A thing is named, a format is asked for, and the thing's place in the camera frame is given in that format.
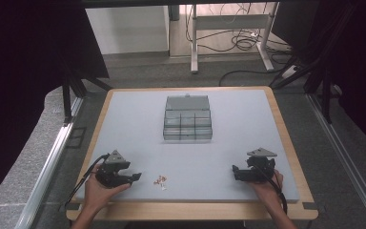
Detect white cabinet panel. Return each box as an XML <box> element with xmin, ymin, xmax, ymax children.
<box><xmin>85</xmin><ymin>5</ymin><xmax>171</xmax><ymax>55</ymax></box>

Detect grey table mat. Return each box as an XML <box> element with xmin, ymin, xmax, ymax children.
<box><xmin>75</xmin><ymin>89</ymin><xmax>300</xmax><ymax>203</ymax></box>

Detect aluminium floor rail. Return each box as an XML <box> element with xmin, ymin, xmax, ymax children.
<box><xmin>306</xmin><ymin>93</ymin><xmax>366</xmax><ymax>229</ymax></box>
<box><xmin>13</xmin><ymin>95</ymin><xmax>85</xmax><ymax>229</ymax></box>

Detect tangle of black floor cables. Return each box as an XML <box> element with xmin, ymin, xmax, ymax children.
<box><xmin>185</xmin><ymin>3</ymin><xmax>292</xmax><ymax>53</ymax></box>

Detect black metal stand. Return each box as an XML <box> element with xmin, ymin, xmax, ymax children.
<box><xmin>269</xmin><ymin>47</ymin><xmax>342</xmax><ymax>125</ymax></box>
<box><xmin>60</xmin><ymin>56</ymin><xmax>112</xmax><ymax>126</ymax></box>

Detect white metal desk frame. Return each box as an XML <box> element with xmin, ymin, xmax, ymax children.
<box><xmin>190</xmin><ymin>2</ymin><xmax>280</xmax><ymax>73</ymax></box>

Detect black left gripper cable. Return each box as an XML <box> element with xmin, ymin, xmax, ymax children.
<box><xmin>64</xmin><ymin>154</ymin><xmax>111</xmax><ymax>208</ymax></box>

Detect black curtain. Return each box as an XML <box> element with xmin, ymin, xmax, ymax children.
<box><xmin>271</xmin><ymin>0</ymin><xmax>366</xmax><ymax>156</ymax></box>
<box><xmin>0</xmin><ymin>0</ymin><xmax>111</xmax><ymax>213</ymax></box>

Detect dark floor plate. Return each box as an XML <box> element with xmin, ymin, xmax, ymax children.
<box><xmin>65</xmin><ymin>126</ymin><xmax>88</xmax><ymax>150</ymax></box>

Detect clear plastic compartment box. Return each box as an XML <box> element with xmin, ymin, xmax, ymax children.
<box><xmin>162</xmin><ymin>94</ymin><xmax>214</xmax><ymax>142</ymax></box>

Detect person's right hand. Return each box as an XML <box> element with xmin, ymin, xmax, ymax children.
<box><xmin>250</xmin><ymin>169</ymin><xmax>284</xmax><ymax>205</ymax></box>

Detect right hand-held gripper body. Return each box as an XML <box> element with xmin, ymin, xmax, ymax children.
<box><xmin>246</xmin><ymin>147</ymin><xmax>278</xmax><ymax>183</ymax></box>

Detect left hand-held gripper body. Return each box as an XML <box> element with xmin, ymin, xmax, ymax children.
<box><xmin>94</xmin><ymin>150</ymin><xmax>132</xmax><ymax>189</ymax></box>

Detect person's left hand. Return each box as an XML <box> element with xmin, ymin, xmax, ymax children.
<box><xmin>83</xmin><ymin>163</ymin><xmax>132</xmax><ymax>210</ymax></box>

